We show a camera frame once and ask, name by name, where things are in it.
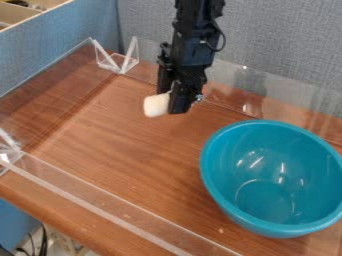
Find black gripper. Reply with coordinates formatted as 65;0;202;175
156;29;220;114

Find white brown toy mushroom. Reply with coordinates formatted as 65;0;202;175
143;93;170;118

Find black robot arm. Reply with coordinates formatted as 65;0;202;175
156;0;226;114

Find blue plastic bowl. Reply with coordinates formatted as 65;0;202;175
199;120;342;238

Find clear acrylic back barrier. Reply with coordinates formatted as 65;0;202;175
128;36;342;146

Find clear acrylic barrier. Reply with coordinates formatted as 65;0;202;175
128;36;342;146
0;128;242;256
0;37;112;141

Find clear acrylic left barrier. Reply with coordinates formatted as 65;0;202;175
0;37;112;141

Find wooden shelf unit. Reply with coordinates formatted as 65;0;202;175
0;0;75;33

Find clear acrylic front barrier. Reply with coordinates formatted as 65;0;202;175
0;128;242;256

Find clear acrylic corner bracket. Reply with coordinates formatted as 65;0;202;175
91;37;140;74

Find black cables under table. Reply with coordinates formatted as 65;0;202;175
0;223;51;256

